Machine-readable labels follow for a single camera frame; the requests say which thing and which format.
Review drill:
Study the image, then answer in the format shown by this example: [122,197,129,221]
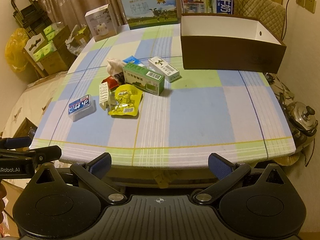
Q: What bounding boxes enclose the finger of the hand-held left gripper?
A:
[0,145,62,167]
[0,136,31,151]

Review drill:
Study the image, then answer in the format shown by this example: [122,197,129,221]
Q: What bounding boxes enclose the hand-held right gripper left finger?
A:
[32,152,127,204]

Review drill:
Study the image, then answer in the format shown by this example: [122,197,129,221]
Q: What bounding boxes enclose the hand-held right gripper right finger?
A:
[192,152,291,204]

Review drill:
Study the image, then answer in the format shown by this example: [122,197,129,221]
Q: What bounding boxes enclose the blue barcode packet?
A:
[67,94,97,122]

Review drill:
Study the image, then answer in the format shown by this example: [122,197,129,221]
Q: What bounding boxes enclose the yellow snack packet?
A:
[108,101,141,117]
[114,84,144,103]

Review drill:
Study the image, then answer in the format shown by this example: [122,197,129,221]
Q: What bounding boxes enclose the red snack packet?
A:
[101,76,118,90]

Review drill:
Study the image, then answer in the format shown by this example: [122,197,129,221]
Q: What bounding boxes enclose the green medicine box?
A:
[122,62,166,96]

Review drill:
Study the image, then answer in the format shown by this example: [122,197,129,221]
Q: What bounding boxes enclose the white box green print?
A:
[148,56,181,83]

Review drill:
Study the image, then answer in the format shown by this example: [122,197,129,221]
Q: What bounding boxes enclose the white cardboard box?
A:
[180,13,287,74]

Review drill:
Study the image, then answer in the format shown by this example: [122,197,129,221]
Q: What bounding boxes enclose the person's left hand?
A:
[0,183,7,213]

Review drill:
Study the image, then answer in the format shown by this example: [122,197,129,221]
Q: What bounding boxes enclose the checked tablecloth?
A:
[32,24,297,168]

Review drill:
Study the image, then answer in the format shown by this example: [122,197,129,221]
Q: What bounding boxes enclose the white blister pack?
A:
[98,82,112,109]

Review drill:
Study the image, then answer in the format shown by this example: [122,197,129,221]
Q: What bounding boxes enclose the dark small packet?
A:
[112,71,125,85]

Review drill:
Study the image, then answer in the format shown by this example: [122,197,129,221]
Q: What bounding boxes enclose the yellow plastic bag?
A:
[5,27,30,73]

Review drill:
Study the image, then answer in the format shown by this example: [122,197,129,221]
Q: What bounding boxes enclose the metal pot with lid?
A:
[284,101,320,138]

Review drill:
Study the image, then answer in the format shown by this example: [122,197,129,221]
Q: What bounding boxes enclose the carton of green tissue boxes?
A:
[23,22,73,76]

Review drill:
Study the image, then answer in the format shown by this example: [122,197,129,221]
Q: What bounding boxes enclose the small blue white box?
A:
[122,56,141,67]

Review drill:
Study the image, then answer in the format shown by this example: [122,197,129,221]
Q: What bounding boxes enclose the small cardboard box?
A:
[75,26,92,48]

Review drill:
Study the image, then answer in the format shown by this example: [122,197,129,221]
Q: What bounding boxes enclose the black folding rack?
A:
[11,0,52,37]

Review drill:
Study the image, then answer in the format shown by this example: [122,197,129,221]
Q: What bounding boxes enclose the white appliance box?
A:
[84,4,118,42]

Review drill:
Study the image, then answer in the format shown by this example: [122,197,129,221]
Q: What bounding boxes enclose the beige quilted chair cover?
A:
[233,0,286,41]

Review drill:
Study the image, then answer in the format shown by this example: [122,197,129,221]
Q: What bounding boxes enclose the light blue milk carton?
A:
[121,0,182,30]

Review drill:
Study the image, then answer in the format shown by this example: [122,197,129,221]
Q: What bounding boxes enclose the tangled cables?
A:
[264,72,294,102]

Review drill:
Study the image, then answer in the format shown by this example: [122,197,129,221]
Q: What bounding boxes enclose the dark charger cable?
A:
[281,0,303,42]

